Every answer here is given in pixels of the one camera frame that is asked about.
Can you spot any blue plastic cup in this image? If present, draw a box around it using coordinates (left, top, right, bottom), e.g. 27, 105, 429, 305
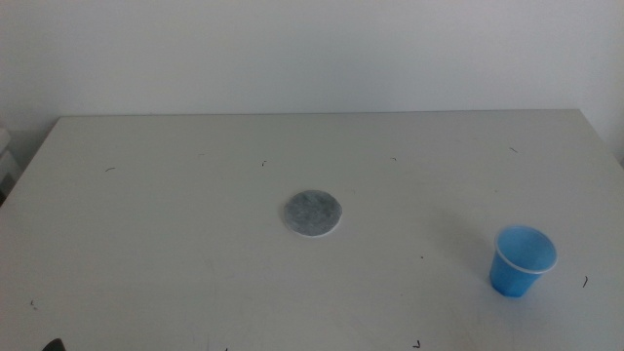
488, 223, 559, 299

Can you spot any round grey felt cup mat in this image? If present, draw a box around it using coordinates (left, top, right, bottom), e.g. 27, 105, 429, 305
283, 189, 343, 239

